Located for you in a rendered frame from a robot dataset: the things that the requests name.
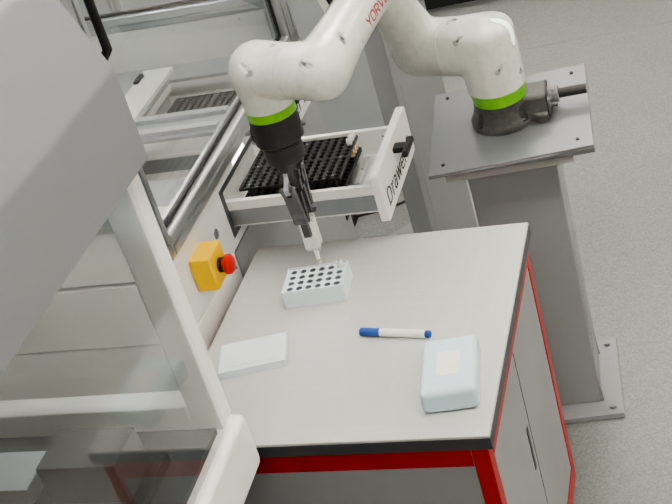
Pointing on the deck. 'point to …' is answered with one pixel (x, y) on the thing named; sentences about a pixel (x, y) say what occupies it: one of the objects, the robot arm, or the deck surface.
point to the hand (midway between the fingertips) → (310, 231)
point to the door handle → (98, 28)
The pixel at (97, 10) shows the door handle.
